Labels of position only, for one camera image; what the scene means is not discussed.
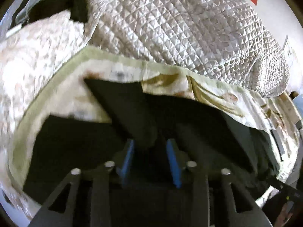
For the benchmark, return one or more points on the dark clothes pile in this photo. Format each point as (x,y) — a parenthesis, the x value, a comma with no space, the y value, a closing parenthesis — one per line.
(32,10)

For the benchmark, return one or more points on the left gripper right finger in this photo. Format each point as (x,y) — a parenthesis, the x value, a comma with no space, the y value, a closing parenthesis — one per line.
(176,160)

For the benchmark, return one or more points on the black pants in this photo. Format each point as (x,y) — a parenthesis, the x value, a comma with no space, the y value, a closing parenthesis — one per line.
(73,167)

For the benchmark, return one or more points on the grey quilted bedspread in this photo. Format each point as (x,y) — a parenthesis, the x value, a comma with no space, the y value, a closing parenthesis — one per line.
(224,40)

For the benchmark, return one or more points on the white floral quilted comforter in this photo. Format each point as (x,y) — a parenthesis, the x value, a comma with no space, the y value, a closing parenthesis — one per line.
(30,56)

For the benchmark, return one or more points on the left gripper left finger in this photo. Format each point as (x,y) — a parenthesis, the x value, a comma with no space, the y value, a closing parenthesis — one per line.
(123,162)

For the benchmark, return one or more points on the floral fleece blanket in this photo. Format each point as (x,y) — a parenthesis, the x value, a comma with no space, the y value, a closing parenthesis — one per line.
(66,94)

